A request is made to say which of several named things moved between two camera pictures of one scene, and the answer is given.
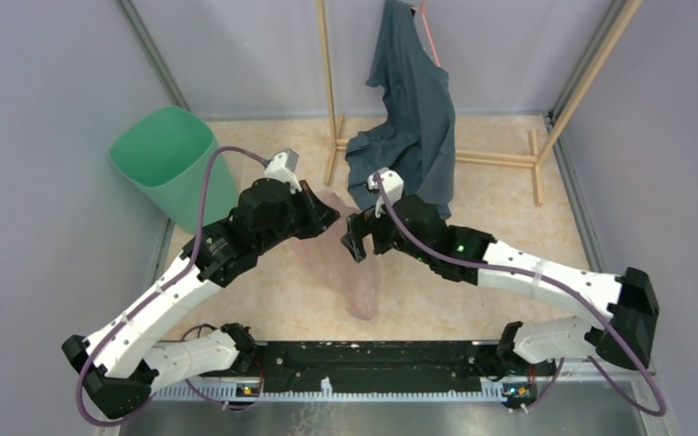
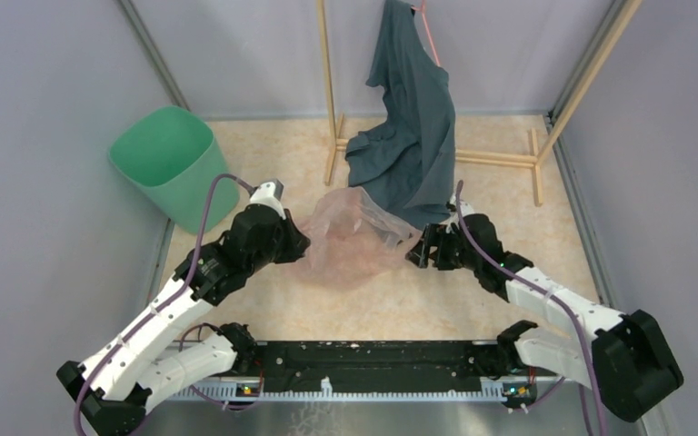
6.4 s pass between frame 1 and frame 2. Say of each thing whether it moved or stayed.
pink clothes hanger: stayed
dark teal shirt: stayed
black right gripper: moved
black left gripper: moved
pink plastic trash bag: moved
